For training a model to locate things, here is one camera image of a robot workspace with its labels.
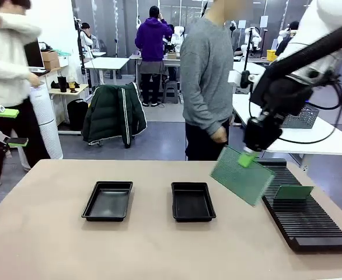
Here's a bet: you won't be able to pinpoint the person in white sweater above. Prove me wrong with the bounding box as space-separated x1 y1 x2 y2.
0 0 51 189

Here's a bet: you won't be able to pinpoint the black rectangular ESD tray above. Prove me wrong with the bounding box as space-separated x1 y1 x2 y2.
171 181 217 223
81 181 134 222

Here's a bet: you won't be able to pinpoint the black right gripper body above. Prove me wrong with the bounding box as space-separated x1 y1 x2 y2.
243 112 283 152

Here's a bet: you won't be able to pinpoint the person's right hand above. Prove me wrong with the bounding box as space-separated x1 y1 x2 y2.
210 128 228 144

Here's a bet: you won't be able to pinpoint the black tumbler cup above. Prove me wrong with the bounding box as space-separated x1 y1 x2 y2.
57 75 68 93

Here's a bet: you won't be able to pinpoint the white rounded work table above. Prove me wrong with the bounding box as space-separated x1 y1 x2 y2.
232 93 342 176

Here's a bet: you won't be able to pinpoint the black slotted board rack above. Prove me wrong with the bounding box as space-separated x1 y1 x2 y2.
257 159 342 253

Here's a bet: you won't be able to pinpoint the small beige side desk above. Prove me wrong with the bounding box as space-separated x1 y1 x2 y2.
48 83 89 135

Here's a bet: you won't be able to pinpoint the black monitor on white stand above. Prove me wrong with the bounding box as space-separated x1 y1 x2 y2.
23 40 46 74

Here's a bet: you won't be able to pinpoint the black backpack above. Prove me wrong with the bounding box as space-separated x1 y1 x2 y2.
67 99 89 131

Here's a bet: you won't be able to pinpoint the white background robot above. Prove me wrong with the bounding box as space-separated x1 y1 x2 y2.
245 26 262 59
170 25 186 53

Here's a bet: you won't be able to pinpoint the seated person in light jacket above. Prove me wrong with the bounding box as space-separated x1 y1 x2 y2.
79 22 100 53

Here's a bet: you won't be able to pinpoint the white height-adjustable table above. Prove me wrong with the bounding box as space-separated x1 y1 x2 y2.
84 57 130 88

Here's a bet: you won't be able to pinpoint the white cylindrical air purifier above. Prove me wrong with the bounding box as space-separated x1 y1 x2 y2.
29 82 64 160

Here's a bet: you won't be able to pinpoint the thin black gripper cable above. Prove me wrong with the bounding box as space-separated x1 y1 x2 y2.
248 74 342 146

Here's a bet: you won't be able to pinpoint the person's right forearm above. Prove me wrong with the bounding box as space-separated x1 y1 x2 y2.
183 87 224 137

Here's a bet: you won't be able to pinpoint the black tripod stand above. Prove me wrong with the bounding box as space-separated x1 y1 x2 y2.
73 16 87 88

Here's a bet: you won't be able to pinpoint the brown cardboard box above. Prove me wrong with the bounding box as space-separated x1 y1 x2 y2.
41 51 60 71

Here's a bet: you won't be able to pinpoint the person in black cap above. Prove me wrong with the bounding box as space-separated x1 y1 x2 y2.
275 20 301 58

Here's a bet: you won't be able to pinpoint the green perforated circuit board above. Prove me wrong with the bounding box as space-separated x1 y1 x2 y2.
210 145 277 207
273 185 315 201

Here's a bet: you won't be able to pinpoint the person in purple hoodie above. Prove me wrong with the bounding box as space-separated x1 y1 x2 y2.
135 5 174 107

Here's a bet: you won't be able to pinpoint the black cloth bundle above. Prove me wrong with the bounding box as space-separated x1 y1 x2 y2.
50 80 81 89

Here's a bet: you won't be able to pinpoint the dark green puffer jacket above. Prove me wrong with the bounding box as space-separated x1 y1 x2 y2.
82 82 148 149

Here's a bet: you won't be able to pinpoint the grey plastic mesh basket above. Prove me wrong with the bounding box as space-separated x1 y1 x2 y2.
281 104 320 130

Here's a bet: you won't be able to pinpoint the grey background work table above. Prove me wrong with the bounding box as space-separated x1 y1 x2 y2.
129 54 183 103

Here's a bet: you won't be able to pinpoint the person in grey sweater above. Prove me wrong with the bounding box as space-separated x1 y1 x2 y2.
179 0 236 161

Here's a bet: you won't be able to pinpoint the grey plastic stool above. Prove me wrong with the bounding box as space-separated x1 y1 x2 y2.
162 80 181 104

